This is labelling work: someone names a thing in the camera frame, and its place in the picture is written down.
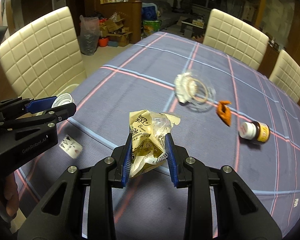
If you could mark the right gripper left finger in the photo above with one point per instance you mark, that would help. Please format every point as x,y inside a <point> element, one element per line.
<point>59,214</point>

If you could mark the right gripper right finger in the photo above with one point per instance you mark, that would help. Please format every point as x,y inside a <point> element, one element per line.
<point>240,214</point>

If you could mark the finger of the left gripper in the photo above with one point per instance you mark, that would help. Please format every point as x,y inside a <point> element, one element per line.
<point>40,105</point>
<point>51,117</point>

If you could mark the white bottle cap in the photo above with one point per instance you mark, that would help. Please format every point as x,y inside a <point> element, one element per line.
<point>63,99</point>

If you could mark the brown medicine bottle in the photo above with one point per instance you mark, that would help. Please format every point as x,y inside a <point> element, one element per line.
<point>256,132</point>

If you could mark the yellow snack bag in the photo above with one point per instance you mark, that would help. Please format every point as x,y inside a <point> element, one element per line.
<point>149,130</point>

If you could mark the orange peel piece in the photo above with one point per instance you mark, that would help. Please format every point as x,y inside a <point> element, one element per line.
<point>224,112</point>

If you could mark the clear plastic round lid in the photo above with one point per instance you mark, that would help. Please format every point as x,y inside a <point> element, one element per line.
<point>205,95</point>

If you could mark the white tissue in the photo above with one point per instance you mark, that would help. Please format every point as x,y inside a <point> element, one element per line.
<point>185,87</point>

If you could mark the white table sticker left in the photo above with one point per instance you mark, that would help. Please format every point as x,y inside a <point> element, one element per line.
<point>70,147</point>

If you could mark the white table sticker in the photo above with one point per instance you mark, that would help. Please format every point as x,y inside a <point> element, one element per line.
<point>296,202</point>
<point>70,147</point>

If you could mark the cream chair left side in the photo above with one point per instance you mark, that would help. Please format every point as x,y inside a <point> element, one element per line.
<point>43,58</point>

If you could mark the cream chair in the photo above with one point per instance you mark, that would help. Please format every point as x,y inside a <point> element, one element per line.
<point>43,58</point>
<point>286,75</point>
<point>236,38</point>

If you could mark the white table sticker right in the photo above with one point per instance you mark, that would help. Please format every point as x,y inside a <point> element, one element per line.
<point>296,202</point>

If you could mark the grey plastic bag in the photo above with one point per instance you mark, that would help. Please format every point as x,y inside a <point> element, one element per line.
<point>89,35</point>

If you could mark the orange bucket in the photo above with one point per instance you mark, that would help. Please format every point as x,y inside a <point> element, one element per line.
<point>103,42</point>

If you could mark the cardboard boxes pile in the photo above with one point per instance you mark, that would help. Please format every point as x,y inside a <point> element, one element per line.
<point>114,31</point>

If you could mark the green shopping bag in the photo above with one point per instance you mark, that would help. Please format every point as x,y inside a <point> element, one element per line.
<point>151,27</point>

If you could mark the wooden partition counter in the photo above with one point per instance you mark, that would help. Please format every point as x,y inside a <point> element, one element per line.
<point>130,11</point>

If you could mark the cream chair far right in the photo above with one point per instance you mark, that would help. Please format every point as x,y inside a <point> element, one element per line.
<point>286,75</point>

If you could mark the coffee table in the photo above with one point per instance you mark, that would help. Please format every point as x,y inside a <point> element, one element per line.
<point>192,28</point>

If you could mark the cream chair far middle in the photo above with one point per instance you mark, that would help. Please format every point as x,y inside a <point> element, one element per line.
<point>236,38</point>

